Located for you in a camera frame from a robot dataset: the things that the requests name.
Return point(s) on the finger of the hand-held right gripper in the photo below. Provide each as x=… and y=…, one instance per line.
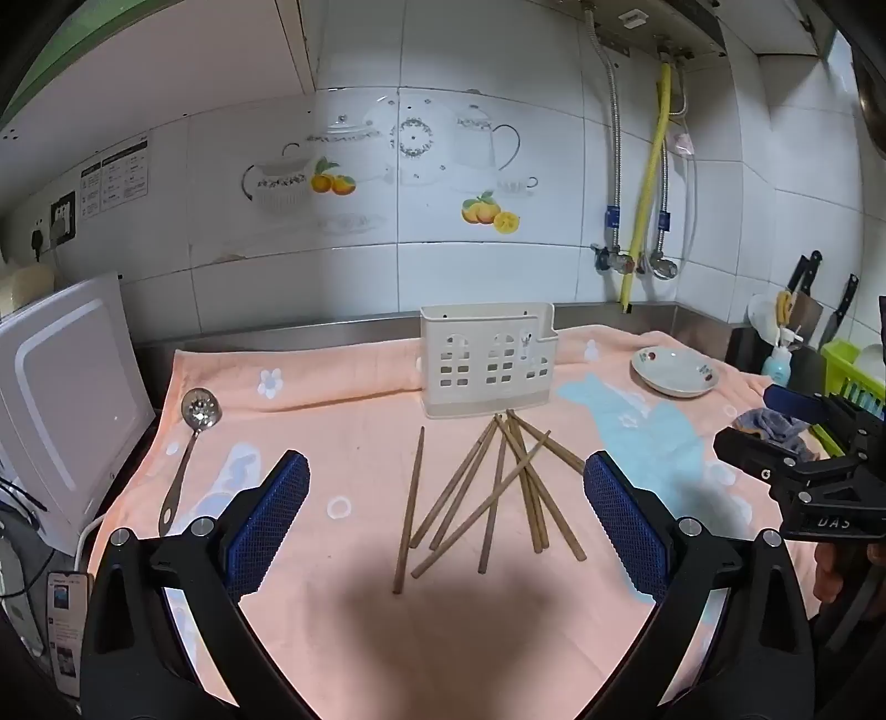
x=754, y=453
x=789, y=401

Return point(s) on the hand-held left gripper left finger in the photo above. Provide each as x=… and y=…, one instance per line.
x=273, y=526

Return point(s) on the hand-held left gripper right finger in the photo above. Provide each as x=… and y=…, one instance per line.
x=623, y=526

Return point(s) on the wooden chopstick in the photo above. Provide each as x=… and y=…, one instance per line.
x=410, y=509
x=490, y=526
x=533, y=526
x=462, y=498
x=453, y=483
x=564, y=520
x=450, y=538
x=561, y=453

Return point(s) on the beige plastic utensil holder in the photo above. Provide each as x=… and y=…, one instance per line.
x=484, y=405

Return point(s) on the person's right hand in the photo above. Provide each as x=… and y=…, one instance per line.
x=825, y=574

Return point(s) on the grey rag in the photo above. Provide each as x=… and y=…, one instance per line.
x=768, y=422

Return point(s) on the black knife rack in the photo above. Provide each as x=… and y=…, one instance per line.
x=744, y=353

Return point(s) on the green dish rack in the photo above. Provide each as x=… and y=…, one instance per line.
x=841, y=360

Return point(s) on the white plastic ladle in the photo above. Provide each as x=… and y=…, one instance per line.
x=760, y=315

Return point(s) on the white flower print plate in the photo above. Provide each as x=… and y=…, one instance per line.
x=675, y=374

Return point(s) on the peach printed towel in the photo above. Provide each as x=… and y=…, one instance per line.
x=346, y=429

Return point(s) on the knife block with knives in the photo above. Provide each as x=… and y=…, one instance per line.
x=806, y=273

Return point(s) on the steel slotted spoon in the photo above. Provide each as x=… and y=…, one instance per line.
x=201, y=410

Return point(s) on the steel angle valve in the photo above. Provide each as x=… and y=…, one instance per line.
x=661, y=265

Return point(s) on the thin white tube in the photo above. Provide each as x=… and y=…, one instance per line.
x=692, y=208

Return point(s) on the red knob pipe valve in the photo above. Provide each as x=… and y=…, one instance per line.
x=610, y=260

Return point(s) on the white microwave oven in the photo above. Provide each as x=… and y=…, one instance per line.
x=69, y=388

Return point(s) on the pink tag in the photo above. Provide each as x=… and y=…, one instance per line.
x=682, y=142

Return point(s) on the hanging metal pan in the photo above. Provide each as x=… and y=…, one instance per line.
x=871, y=90

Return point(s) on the black plug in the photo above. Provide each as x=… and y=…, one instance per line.
x=39, y=244

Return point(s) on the white water heater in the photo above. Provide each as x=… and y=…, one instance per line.
x=657, y=21

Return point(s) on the black wall socket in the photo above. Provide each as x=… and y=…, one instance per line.
x=62, y=218

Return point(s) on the wall notice sticker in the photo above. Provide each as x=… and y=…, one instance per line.
x=118, y=176

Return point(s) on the green wall cabinet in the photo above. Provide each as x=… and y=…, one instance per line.
x=69, y=55

